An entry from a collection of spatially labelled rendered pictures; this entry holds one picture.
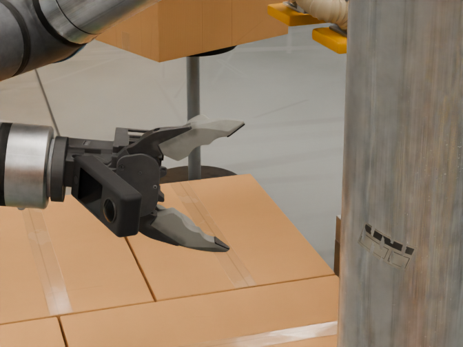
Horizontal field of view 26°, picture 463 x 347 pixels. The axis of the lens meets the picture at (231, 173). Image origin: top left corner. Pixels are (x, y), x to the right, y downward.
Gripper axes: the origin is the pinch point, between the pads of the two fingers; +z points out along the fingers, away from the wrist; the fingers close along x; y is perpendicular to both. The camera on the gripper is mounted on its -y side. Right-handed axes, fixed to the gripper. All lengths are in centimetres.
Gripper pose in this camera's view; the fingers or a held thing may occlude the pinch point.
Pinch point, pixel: (238, 190)
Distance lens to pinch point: 108.2
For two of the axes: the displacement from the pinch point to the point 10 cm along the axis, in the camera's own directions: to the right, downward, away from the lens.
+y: -0.6, -3.8, 9.2
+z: 9.9, 0.8, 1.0
